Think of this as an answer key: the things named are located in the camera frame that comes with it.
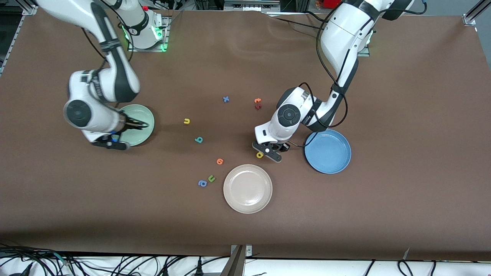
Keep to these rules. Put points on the aluminium frame bar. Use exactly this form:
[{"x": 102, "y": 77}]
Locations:
[{"x": 251, "y": 4}]

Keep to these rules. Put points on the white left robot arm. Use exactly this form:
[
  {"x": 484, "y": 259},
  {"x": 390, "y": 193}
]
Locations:
[{"x": 341, "y": 34}]

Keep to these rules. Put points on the small white paper tag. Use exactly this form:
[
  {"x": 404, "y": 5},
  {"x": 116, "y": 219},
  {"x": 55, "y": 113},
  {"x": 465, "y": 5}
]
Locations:
[{"x": 406, "y": 253}]

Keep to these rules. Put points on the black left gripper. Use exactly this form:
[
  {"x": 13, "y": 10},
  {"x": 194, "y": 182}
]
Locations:
[{"x": 283, "y": 147}]

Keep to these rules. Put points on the aluminium corner post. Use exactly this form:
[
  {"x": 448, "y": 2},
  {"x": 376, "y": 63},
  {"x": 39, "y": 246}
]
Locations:
[
  {"x": 473, "y": 13},
  {"x": 30, "y": 9}
]

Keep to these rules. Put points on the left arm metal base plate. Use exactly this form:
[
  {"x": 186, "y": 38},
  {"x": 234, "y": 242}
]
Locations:
[{"x": 364, "y": 53}]

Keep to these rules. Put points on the teal letter b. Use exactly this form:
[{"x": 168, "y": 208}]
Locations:
[{"x": 198, "y": 140}]

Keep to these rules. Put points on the black power plug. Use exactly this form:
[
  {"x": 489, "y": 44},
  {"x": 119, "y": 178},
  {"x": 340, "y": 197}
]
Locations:
[{"x": 199, "y": 268}]

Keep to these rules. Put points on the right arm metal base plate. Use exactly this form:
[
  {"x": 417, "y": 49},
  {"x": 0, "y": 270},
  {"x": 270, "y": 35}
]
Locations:
[{"x": 153, "y": 49}]

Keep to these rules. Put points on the blue plate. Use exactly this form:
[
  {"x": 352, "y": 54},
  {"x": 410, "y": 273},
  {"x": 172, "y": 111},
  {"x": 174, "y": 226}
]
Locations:
[{"x": 330, "y": 157}]

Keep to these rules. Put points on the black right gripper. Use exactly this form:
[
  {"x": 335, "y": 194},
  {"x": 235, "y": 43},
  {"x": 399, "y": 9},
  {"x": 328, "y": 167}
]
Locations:
[{"x": 131, "y": 124}]

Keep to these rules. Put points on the blue letter a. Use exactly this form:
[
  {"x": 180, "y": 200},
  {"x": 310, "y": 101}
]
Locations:
[{"x": 202, "y": 183}]

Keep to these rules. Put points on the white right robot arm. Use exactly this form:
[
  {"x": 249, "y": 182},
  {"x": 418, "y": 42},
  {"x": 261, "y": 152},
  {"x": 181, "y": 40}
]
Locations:
[{"x": 99, "y": 119}]

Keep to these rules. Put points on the beige plate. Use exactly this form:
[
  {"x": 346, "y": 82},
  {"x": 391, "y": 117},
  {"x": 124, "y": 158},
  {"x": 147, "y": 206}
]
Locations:
[{"x": 247, "y": 188}]

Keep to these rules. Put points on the red box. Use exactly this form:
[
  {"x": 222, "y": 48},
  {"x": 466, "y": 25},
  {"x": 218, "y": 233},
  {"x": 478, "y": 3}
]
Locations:
[{"x": 332, "y": 4}]

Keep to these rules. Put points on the green plate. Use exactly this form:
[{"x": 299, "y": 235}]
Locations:
[{"x": 142, "y": 137}]

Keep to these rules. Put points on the metal table bracket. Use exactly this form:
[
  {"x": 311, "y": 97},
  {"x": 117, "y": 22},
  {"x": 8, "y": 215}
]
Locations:
[{"x": 236, "y": 264}]

